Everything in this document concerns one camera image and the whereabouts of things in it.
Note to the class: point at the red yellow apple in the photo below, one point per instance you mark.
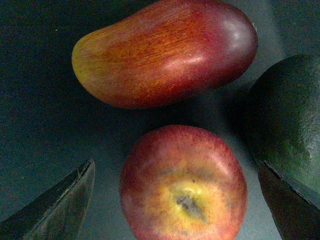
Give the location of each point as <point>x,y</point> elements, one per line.
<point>182,182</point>

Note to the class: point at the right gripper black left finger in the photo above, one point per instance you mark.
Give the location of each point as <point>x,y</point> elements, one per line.
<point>58,213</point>

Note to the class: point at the red mango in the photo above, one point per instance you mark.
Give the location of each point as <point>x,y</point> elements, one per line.
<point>166,52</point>

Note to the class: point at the dark green avocado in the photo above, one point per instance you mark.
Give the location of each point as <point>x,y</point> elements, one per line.
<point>282,118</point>

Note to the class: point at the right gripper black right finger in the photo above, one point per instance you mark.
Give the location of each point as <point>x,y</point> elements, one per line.
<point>295,208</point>

